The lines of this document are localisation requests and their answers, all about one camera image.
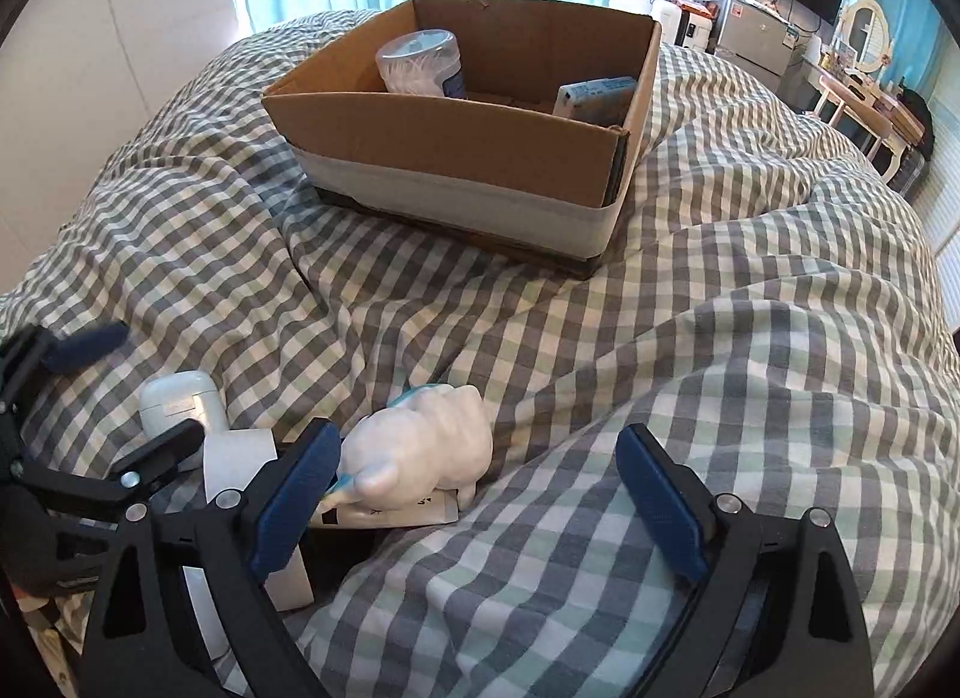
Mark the black bag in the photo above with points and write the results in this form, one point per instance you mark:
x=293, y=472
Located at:
x=916, y=121

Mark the white earbuds case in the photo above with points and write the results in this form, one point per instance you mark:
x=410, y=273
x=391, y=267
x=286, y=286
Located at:
x=180, y=402

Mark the oval vanity mirror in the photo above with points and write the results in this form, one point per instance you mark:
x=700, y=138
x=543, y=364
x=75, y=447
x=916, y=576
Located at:
x=862, y=31

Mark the silver mini fridge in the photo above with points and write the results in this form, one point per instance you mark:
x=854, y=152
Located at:
x=754, y=42

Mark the white paper box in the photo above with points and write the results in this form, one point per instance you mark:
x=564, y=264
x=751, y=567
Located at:
x=236, y=462

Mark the wooden chair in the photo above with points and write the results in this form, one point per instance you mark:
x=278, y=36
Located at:
x=855, y=98

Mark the grey checked blanket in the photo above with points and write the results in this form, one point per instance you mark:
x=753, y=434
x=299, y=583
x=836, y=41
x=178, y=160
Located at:
x=540, y=368

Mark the flat white box black label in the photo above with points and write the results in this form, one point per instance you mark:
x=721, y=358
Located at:
x=405, y=515

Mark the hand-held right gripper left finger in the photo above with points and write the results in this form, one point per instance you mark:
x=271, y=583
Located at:
x=292, y=499

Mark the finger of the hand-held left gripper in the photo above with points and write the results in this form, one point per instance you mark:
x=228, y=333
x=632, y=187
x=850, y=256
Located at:
x=150, y=459
x=82, y=349

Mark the clear cotton swab container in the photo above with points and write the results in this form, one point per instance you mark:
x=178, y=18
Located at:
x=420, y=65

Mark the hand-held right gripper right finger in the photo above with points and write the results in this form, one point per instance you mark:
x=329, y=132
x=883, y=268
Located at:
x=664, y=510

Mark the white plush toy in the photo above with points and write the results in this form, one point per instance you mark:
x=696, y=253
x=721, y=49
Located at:
x=427, y=447

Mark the teal curtain beside mirror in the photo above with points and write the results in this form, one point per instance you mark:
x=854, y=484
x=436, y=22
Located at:
x=911, y=1

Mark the brown cardboard box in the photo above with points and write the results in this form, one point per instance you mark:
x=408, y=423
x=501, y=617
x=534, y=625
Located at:
x=450, y=166

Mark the white appliance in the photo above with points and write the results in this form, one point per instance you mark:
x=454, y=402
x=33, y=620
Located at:
x=675, y=23

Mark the blue and white packet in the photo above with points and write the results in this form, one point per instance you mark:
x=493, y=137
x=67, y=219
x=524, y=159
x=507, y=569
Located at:
x=596, y=98

